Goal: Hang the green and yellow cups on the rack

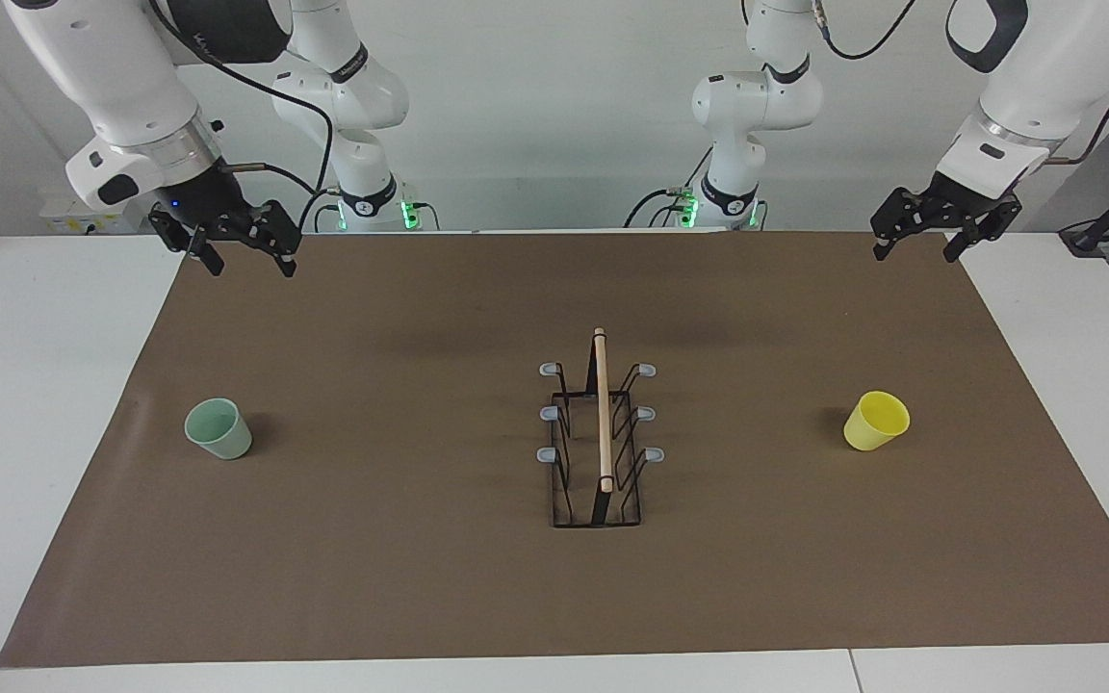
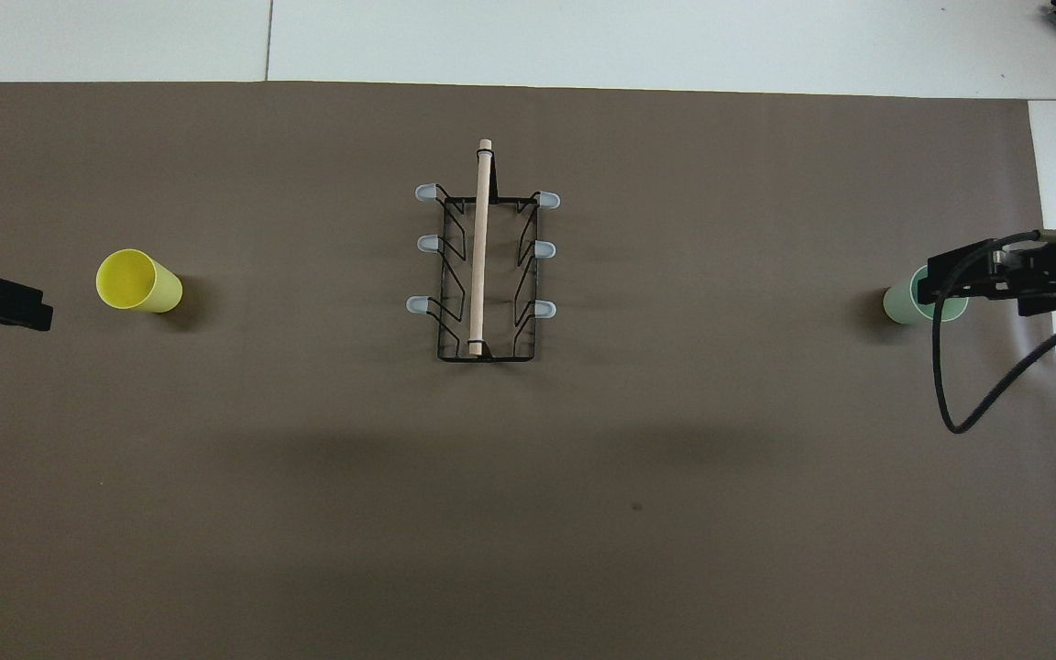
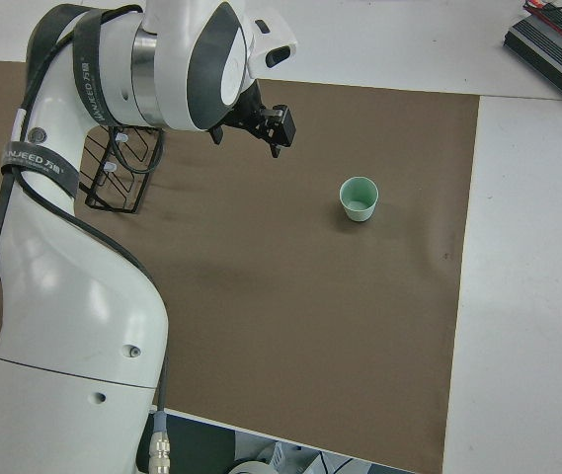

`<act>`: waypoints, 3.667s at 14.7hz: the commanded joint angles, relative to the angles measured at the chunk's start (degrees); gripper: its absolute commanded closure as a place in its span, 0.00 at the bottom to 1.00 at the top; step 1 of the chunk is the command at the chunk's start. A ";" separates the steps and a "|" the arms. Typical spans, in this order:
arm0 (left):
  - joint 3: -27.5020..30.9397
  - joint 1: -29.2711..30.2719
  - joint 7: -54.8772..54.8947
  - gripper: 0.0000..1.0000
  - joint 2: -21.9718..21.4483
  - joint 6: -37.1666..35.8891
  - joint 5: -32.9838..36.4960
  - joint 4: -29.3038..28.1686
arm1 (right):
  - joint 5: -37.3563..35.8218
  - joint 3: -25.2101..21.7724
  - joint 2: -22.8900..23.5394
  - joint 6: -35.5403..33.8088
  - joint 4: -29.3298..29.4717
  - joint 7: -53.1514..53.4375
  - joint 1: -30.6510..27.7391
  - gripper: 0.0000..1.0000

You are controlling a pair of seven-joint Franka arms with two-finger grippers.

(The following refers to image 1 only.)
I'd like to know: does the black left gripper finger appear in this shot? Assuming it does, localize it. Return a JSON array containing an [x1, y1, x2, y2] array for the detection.
[[870, 188, 936, 263], [942, 192, 1023, 263]]

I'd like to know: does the yellow plastic cup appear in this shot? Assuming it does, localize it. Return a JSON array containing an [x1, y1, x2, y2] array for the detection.
[[843, 391, 911, 452]]

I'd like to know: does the white power strip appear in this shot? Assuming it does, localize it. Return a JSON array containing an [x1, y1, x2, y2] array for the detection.
[[39, 192, 156, 235]]

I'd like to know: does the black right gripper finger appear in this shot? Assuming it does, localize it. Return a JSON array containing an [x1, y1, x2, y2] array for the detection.
[[245, 200, 303, 278], [148, 207, 225, 277]]

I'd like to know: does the black wire cup rack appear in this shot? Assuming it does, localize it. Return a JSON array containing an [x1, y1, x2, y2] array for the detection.
[[537, 327, 666, 529]]

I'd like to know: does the brown table mat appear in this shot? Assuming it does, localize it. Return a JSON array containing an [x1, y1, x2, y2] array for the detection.
[[0, 231, 1109, 669]]

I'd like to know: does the pale green plastic cup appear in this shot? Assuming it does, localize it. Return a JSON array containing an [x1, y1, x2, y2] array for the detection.
[[184, 398, 253, 461]]

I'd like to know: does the black left base cable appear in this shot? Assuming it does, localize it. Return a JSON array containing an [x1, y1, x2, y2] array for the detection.
[[624, 144, 714, 229]]

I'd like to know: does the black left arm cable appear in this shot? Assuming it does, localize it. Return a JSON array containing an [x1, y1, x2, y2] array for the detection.
[[814, 0, 1109, 167]]

